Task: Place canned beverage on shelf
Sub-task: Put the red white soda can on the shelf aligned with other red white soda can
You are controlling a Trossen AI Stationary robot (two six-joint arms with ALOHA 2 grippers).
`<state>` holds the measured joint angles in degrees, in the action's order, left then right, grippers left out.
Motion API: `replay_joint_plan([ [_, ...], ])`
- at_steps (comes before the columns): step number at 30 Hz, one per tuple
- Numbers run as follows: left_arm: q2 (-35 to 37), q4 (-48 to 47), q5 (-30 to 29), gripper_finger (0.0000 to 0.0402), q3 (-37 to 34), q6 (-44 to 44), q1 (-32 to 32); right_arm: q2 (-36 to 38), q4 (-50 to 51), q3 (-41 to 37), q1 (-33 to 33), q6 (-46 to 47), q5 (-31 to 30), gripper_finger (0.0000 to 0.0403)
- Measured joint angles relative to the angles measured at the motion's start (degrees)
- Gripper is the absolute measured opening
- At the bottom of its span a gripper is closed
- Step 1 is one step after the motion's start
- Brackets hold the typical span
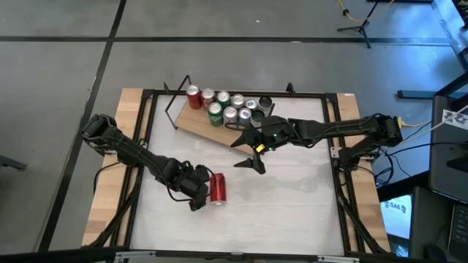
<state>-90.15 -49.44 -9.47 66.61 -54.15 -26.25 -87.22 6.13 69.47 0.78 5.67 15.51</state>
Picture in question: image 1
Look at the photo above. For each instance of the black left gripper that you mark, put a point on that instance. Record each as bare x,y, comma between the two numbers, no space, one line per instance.
192,180

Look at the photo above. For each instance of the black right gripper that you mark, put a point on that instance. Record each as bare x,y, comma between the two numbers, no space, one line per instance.
276,131

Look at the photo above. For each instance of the blue silver Red Bull can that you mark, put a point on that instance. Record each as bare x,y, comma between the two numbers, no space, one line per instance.
251,104
244,116

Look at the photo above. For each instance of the silver Diet Coke can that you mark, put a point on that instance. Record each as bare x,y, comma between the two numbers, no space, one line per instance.
230,115
237,101

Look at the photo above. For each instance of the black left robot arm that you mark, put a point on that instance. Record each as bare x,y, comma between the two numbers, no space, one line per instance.
139,155

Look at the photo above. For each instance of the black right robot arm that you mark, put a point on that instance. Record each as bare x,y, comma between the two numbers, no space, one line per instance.
329,128

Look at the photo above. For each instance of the yellow tape tag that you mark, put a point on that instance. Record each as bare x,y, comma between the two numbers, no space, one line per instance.
260,148

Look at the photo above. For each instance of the monitor screen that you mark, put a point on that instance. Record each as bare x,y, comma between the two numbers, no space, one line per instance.
396,215

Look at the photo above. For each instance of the black tripod stand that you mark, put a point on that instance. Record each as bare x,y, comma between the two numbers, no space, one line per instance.
362,27

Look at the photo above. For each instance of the black floor bar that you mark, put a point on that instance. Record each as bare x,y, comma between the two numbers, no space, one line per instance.
417,94

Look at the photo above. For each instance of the dark furniture leg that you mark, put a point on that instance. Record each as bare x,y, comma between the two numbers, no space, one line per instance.
11,162

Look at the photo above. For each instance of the dark grey cabinet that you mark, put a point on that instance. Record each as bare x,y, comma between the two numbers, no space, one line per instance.
446,171

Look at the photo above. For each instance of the white paper label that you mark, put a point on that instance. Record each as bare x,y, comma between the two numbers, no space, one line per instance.
455,118

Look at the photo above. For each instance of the black keyboard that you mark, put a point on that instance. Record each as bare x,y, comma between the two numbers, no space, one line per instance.
460,230

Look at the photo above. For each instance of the wooden shelf with black frame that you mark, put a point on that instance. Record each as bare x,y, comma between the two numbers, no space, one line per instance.
197,126

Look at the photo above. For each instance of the silver metal bracket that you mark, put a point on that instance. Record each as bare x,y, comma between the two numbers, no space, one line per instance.
338,259
135,256

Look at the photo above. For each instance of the black diagonal frame strut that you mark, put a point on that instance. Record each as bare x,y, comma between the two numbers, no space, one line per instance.
360,223
109,219

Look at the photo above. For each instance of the black table frame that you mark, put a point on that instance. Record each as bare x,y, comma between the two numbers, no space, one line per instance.
278,254

